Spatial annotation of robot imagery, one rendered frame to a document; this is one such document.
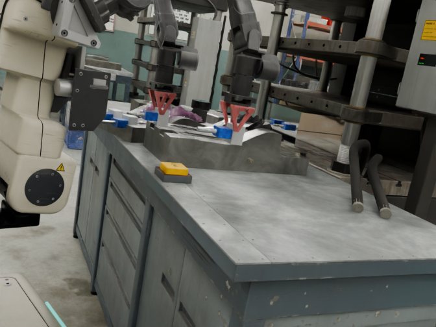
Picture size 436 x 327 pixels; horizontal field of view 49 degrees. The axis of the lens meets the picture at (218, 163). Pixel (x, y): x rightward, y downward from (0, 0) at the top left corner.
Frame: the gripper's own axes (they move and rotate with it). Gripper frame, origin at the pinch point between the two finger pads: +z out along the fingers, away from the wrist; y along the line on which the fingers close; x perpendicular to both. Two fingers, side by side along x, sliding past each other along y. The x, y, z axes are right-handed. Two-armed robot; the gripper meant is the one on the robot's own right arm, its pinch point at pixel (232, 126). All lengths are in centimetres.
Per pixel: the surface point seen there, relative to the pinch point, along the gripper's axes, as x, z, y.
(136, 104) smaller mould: 2, 9, 101
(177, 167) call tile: 15.8, 12.0, -4.6
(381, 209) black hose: -34.1, 12.5, -27.5
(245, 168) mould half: -12.5, 13.8, 10.6
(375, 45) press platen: -60, -34, 21
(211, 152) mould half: 0.3, 10.0, 10.4
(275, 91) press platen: -66, -9, 93
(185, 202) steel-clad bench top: 18.7, 15.9, -21.2
